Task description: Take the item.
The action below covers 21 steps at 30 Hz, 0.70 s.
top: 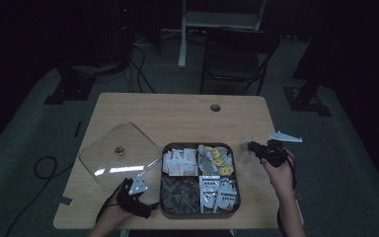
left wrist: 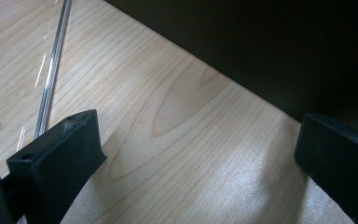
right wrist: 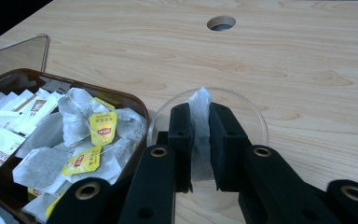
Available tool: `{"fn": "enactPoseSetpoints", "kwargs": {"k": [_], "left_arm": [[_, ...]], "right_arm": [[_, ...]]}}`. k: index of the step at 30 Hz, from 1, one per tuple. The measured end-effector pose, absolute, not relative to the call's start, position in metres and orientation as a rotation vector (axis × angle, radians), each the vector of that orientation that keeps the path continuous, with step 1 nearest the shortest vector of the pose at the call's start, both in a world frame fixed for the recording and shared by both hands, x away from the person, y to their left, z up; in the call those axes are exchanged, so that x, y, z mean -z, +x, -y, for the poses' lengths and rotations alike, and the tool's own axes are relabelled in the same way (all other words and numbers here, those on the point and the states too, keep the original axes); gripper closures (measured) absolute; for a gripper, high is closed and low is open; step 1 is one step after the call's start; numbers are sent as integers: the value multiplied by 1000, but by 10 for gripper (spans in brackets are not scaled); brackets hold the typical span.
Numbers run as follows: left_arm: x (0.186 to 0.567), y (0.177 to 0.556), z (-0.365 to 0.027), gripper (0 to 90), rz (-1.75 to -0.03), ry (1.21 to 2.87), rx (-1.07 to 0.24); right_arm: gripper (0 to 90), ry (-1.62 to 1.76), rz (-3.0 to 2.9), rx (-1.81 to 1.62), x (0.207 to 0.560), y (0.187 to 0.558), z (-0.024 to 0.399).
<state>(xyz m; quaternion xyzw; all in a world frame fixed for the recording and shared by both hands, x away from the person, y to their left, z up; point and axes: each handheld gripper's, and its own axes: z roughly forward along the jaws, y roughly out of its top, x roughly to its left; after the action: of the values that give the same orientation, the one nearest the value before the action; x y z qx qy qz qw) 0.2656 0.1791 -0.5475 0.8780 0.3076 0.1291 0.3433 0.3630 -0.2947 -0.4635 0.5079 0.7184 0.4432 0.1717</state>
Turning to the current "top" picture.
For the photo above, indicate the pile of dark tea bags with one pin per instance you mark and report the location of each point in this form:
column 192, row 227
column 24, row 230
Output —
column 179, row 194

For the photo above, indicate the grey tape strip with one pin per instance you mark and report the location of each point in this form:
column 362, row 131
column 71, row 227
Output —
column 65, row 200

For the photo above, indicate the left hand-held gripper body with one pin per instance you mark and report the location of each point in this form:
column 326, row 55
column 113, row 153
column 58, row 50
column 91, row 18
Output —
column 135, row 200

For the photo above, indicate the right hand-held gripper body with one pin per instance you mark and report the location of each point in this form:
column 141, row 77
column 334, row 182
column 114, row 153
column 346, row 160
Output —
column 274, row 153

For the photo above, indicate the clear square lid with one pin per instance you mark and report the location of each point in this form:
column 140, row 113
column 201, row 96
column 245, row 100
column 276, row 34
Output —
column 112, row 164

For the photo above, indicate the person's right hand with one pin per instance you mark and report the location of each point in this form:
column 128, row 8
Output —
column 281, row 177

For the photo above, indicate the black marker pen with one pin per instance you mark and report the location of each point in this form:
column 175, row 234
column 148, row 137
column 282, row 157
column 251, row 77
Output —
column 78, row 129

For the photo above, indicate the person's left hand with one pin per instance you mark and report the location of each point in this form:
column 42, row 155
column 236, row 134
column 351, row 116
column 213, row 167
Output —
column 115, row 214

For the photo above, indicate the pile of white sachets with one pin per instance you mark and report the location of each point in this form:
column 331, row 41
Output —
column 179, row 163

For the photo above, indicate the black stand base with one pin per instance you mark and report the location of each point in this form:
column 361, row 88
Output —
column 306, row 98
column 70, row 89

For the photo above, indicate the black folding chair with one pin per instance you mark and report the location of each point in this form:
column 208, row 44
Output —
column 233, row 59

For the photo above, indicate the white desk frame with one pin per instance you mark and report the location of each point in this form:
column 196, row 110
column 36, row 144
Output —
column 217, row 19

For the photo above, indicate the brown four-compartment tea box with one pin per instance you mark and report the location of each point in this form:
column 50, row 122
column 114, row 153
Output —
column 164, row 197

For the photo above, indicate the pile of white striped packets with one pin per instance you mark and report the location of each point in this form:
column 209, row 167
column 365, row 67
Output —
column 218, row 194

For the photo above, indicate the pile of yellow-tagged tea bags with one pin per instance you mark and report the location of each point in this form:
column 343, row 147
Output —
column 215, row 161

